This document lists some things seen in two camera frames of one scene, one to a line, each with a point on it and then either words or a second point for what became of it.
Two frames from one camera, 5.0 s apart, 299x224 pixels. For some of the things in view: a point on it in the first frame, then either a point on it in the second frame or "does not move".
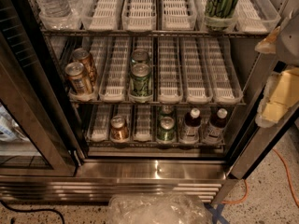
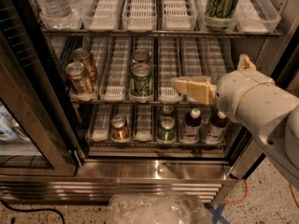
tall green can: [221, 0] does not move
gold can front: [78, 77] does not move
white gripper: [290, 44] → [234, 92]
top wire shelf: [159, 33] does not move
